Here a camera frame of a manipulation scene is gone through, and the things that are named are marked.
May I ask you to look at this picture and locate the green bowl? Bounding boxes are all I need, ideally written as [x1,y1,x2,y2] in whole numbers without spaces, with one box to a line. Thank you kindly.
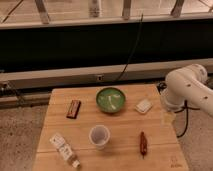
[96,87,126,114]

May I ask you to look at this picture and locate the small white bottle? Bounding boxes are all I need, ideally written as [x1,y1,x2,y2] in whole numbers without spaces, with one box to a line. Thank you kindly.
[50,133,80,168]

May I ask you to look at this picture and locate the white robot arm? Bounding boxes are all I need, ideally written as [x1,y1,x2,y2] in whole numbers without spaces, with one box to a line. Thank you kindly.
[160,64,213,117]

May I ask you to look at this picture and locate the black hanging cable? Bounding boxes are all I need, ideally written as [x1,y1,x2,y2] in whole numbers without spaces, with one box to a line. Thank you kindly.
[114,12,145,83]

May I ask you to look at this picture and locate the black floor cable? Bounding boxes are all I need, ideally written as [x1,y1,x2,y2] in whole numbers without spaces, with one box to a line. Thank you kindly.
[156,81,201,139]

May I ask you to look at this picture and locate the wooden board table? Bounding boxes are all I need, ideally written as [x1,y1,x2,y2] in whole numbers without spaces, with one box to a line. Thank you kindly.
[33,84,189,171]

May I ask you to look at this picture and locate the brown chocolate bar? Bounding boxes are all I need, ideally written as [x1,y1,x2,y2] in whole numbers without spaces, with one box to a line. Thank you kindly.
[66,100,81,119]

